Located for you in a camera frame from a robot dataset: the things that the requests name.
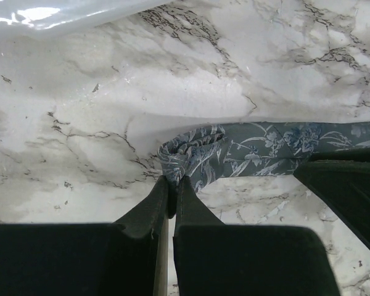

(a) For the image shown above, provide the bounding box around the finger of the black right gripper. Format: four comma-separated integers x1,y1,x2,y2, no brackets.
294,148,370,250

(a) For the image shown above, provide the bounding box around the white plastic basket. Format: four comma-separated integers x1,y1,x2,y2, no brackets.
0,0,168,39

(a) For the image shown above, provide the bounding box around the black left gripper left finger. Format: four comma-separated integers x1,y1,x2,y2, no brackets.
0,177,168,295

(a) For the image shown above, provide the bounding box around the grey blue floral tie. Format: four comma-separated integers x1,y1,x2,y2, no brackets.
158,122,370,191

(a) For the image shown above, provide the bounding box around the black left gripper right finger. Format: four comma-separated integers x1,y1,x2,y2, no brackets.
173,177,340,296

